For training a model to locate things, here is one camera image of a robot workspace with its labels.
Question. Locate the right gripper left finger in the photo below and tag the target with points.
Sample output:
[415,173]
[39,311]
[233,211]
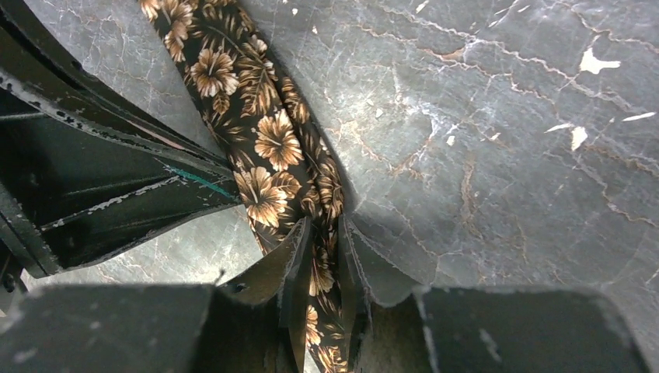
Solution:
[262,322]

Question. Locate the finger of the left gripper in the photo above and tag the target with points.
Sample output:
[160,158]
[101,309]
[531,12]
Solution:
[36,68]
[70,199]

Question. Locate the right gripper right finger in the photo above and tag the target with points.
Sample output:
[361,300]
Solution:
[382,321]

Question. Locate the brown floral tie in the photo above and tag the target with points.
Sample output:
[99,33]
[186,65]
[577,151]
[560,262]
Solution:
[282,166]

